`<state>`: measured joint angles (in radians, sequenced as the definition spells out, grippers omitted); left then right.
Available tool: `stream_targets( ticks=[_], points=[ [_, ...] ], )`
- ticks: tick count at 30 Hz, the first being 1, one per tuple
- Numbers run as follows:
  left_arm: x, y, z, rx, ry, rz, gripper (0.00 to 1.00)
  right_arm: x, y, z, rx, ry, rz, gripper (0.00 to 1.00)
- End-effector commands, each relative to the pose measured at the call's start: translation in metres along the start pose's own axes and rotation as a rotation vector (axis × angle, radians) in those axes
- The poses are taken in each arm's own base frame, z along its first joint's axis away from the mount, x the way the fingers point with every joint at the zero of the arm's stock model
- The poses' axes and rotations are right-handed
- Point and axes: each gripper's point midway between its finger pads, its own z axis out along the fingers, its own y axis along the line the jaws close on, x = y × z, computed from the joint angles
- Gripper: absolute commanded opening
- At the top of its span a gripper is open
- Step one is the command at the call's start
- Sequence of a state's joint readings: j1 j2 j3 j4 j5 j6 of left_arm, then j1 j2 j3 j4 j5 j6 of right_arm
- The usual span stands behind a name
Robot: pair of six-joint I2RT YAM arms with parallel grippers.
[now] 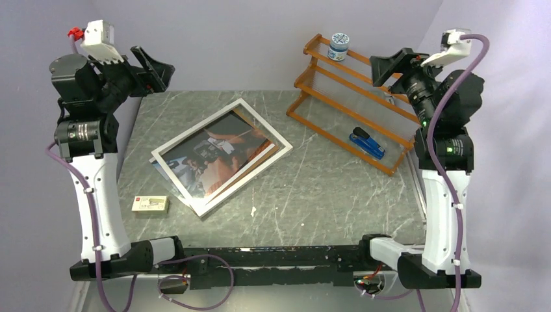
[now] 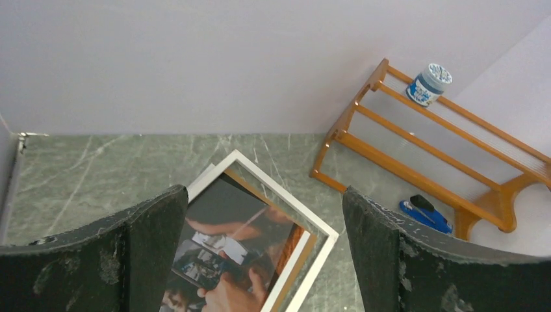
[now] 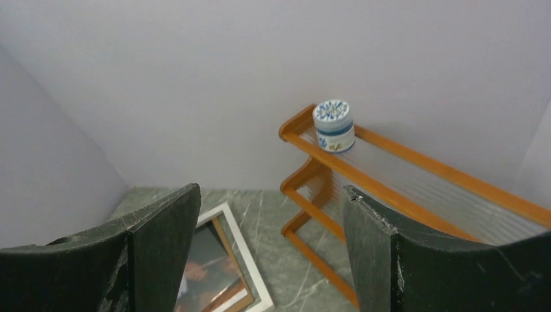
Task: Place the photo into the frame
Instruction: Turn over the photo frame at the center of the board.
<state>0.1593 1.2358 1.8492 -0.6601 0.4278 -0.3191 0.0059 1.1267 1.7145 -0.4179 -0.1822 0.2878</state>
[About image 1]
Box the blue stapler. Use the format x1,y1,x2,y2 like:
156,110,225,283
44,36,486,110
349,127,386,160

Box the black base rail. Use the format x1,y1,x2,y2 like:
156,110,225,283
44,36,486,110
142,243,401,290

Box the wooden picture frame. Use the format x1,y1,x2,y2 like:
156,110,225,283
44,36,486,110
151,98,292,218

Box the orange wooden rack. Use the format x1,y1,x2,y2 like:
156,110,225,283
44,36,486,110
286,34,420,176

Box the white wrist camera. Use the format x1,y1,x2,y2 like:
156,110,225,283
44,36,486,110
421,28,472,68
81,19,124,65

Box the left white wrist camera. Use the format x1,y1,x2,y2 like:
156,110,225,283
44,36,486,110
81,19,124,65

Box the small staples box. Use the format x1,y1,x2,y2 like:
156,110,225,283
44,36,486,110
131,196,169,213

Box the clear glass pane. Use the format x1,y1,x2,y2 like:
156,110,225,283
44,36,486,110
161,109,272,199

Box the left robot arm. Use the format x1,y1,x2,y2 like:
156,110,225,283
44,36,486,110
50,46,186,281

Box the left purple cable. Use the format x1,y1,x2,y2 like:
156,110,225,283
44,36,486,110
45,142,235,312

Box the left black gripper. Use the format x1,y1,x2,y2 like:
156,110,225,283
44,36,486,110
88,45,174,112

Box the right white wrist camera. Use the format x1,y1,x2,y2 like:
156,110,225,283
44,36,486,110
421,28,472,68

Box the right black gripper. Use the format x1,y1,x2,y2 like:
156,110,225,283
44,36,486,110
370,47,452,126

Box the small blue white jar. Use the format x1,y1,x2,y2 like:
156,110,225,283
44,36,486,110
327,32,350,62

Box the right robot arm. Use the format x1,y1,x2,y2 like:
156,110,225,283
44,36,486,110
357,48,484,289

